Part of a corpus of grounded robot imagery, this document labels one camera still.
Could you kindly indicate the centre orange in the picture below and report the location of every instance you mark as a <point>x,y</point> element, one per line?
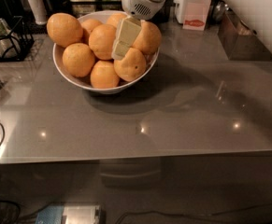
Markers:
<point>101,41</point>

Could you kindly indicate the metal tray box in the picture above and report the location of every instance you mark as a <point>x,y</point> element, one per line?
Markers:
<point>239,42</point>

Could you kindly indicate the orange on bowl's left rim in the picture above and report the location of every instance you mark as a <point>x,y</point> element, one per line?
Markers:
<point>64,29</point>

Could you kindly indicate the back middle orange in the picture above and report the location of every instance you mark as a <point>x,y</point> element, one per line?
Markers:
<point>114,19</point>

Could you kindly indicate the white ceramic bowl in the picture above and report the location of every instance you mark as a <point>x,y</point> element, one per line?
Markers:
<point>84,82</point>

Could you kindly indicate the front middle orange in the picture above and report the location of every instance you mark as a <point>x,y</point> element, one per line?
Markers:
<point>103,75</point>

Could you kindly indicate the tray of tea packets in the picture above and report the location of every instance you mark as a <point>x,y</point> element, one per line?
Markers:
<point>83,7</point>

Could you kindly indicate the front right orange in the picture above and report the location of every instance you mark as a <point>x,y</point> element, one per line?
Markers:
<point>132,66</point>

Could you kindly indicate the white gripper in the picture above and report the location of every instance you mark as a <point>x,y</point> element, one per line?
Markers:
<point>138,3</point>

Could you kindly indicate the front left orange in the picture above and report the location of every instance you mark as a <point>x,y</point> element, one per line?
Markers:
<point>78,59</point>

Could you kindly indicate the white box with red label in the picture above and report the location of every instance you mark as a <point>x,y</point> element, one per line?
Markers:
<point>192,14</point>

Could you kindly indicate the blue and white device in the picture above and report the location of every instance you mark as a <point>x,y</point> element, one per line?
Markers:
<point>70,214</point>

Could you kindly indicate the black wire rack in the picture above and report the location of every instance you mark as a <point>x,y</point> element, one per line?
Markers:
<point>15,40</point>

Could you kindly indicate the back left orange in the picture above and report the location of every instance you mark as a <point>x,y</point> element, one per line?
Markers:
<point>88,26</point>

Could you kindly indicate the metal scoop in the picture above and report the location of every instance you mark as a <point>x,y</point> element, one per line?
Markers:
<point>218,11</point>

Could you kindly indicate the white paper cup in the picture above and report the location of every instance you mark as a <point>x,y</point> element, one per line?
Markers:
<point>39,11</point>

